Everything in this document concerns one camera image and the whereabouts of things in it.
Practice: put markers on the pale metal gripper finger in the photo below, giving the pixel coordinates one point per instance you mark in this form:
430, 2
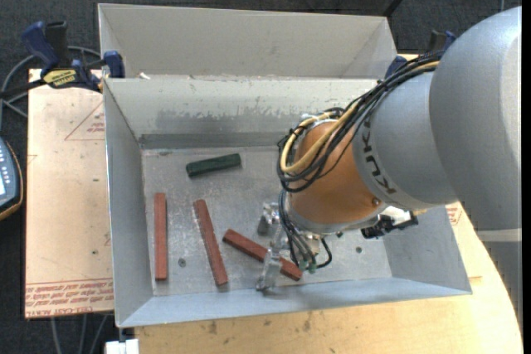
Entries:
266, 219
270, 268

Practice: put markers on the red-brown flat block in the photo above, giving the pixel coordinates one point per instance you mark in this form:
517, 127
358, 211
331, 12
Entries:
249, 245
161, 236
210, 242

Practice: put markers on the dark green flat block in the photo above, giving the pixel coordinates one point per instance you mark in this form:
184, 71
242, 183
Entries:
213, 165

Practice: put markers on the grey metal bin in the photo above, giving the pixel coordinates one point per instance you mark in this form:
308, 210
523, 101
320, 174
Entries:
249, 120

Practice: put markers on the brown cardboard board red print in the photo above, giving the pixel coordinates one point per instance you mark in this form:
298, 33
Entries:
66, 195

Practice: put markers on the black cylinder on white bracket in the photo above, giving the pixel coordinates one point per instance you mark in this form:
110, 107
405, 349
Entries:
383, 228

